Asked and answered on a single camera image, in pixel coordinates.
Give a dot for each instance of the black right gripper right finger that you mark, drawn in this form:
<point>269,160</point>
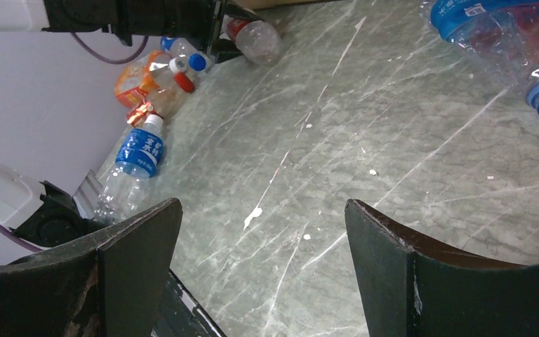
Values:
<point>412,284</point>

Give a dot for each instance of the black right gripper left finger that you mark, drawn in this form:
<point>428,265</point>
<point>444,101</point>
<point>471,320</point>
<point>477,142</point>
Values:
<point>107,283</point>

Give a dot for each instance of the blue label bottle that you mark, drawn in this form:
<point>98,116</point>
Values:
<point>135,164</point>
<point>501,38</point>

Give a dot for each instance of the small red cap bottle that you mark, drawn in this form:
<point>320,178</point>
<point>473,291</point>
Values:
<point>167,100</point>

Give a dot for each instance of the crushed orange label bottle left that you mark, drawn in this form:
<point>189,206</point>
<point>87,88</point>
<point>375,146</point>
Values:
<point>142,77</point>

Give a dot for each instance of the pepsi bottle far left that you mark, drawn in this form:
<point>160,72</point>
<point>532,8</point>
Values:
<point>178,47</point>

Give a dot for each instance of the red label clear bottle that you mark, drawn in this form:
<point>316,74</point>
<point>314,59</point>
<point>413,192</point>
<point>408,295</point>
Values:
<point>257,40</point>

